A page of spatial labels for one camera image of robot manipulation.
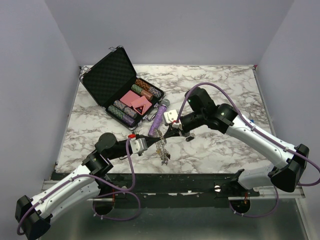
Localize purple cable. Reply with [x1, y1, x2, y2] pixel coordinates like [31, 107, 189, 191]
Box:
[16, 133, 141, 236]
[173, 82, 320, 218]

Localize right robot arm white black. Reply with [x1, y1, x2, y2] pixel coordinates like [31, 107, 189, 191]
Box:
[162, 87, 309, 196]

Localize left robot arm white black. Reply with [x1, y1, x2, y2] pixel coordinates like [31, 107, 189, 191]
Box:
[15, 132, 160, 240]

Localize pink card box triangle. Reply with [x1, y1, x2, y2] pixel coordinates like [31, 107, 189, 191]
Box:
[131, 96, 152, 116]

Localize black mounting base rail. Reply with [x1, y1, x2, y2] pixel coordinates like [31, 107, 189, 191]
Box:
[90, 173, 259, 214]

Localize pink card deck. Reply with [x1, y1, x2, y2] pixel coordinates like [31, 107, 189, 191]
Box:
[120, 90, 141, 106]

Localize round metal keyring disc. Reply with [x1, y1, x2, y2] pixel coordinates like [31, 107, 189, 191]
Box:
[155, 129, 171, 165]

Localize black poker chip case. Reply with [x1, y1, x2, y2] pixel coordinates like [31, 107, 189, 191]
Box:
[79, 46, 165, 130]

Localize silver key black tag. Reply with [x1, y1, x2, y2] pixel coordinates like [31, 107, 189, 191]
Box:
[185, 133, 195, 142]

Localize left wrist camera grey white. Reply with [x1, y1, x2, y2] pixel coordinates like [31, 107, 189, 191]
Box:
[130, 138, 148, 154]

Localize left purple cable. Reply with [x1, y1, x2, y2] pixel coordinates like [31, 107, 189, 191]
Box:
[16, 133, 141, 236]

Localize purple glitter microphone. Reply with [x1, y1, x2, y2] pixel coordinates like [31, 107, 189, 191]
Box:
[148, 98, 170, 137]

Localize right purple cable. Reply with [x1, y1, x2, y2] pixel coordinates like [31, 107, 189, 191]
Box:
[173, 82, 320, 218]

